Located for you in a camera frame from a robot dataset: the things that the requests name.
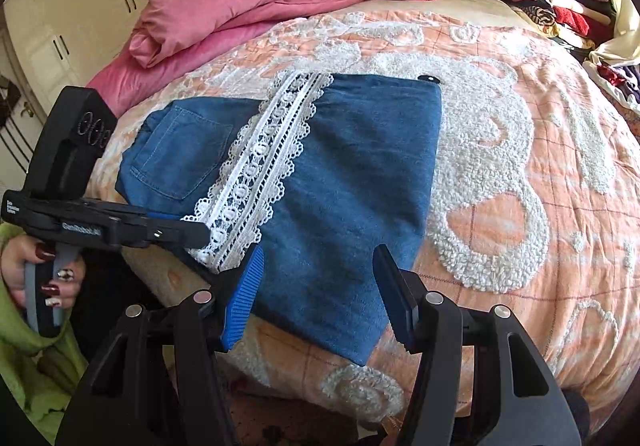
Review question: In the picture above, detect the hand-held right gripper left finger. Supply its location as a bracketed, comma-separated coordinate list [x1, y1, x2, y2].
[55, 244, 266, 446]

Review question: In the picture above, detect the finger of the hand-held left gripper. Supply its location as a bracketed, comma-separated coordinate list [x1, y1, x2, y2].
[145, 212, 211, 253]

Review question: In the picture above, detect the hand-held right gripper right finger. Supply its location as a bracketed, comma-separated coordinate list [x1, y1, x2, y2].
[372, 243, 584, 446]

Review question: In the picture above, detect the blue denim pants lace trim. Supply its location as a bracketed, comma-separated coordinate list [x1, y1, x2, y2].
[115, 70, 444, 368]

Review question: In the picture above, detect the person's green sleeved left forearm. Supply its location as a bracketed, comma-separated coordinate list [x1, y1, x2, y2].
[0, 225, 92, 444]

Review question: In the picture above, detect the person's left hand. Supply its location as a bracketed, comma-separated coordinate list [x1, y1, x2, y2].
[0, 236, 87, 323]

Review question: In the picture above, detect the peach patterned bedspread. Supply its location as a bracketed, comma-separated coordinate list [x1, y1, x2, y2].
[90, 0, 640, 427]

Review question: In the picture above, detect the pink quilt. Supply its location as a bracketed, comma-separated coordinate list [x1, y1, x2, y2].
[85, 0, 377, 115]

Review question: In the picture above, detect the floral basket of clothes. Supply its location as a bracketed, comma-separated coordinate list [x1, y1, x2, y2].
[582, 60, 640, 107]

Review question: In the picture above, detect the cream curtain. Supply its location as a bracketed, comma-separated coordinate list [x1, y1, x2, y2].
[587, 0, 640, 67]

